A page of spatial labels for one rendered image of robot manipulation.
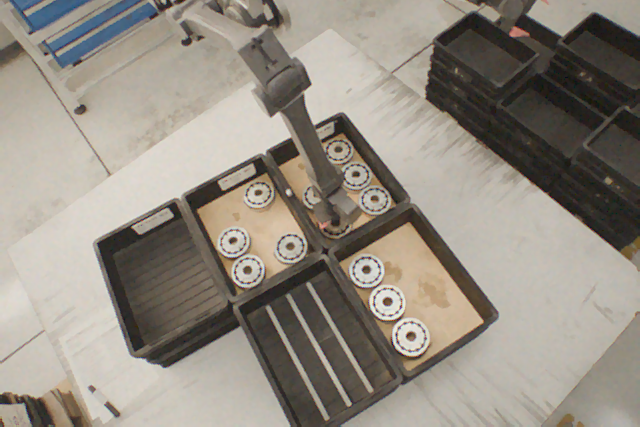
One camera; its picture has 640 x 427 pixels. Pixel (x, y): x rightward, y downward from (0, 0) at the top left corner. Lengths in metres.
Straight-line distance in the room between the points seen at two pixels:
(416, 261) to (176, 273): 0.73
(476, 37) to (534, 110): 0.46
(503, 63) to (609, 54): 0.51
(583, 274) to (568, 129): 0.89
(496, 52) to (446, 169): 0.88
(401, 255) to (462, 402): 0.45
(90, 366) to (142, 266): 0.36
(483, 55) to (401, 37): 0.88
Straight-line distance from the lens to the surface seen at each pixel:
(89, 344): 1.73
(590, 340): 1.64
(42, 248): 1.96
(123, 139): 3.01
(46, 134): 3.33
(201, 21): 1.08
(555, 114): 2.42
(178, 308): 1.48
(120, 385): 1.65
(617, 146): 2.28
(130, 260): 1.60
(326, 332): 1.37
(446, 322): 1.39
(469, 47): 2.44
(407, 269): 1.42
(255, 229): 1.50
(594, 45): 2.63
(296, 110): 0.94
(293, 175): 1.56
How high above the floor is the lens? 2.16
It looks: 60 degrees down
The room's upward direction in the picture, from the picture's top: 10 degrees counter-clockwise
